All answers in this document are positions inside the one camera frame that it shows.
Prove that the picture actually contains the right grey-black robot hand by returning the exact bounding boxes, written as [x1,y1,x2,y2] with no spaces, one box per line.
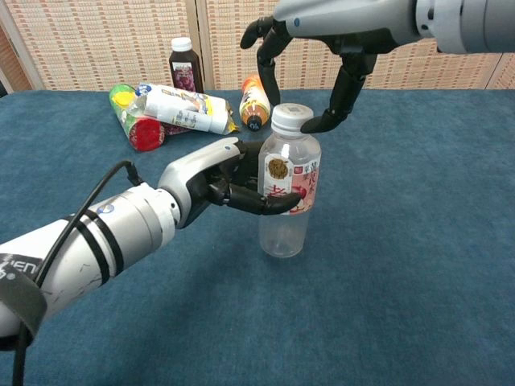
[240,0,423,134]

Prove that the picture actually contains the left grey-black robot hand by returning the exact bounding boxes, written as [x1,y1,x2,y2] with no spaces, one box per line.
[157,137,303,230]

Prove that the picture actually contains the clear bottle red-white label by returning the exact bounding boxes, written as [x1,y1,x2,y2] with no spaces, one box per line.
[257,128,322,259]

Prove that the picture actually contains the white bottle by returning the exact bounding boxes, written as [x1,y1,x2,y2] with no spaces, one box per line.
[134,82,241,136]

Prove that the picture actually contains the orange juice bottle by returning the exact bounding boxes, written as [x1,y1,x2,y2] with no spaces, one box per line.
[239,74,272,132]

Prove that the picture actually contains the dark purple juice bottle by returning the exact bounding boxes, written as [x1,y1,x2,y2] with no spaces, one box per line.
[168,36,204,93]

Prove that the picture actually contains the woven bamboo folding screen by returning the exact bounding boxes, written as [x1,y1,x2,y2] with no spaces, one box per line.
[0,0,515,96]

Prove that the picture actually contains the black cable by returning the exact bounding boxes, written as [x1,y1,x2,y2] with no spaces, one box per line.
[11,160,144,386]

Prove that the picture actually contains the black velcro strap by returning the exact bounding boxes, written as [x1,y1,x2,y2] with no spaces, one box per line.
[0,277,48,339]

